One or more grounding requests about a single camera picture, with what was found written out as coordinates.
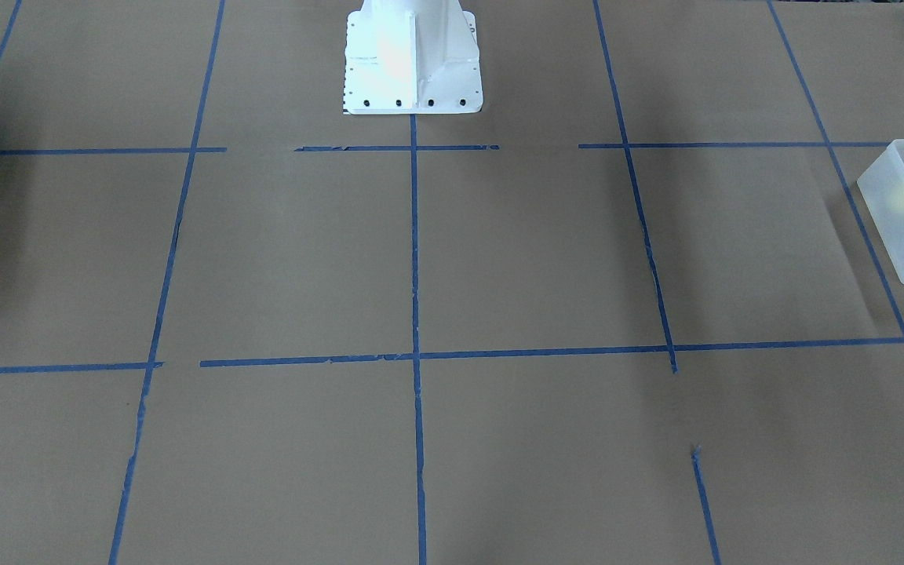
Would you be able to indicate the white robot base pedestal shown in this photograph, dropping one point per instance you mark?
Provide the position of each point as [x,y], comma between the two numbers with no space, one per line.
[412,58]

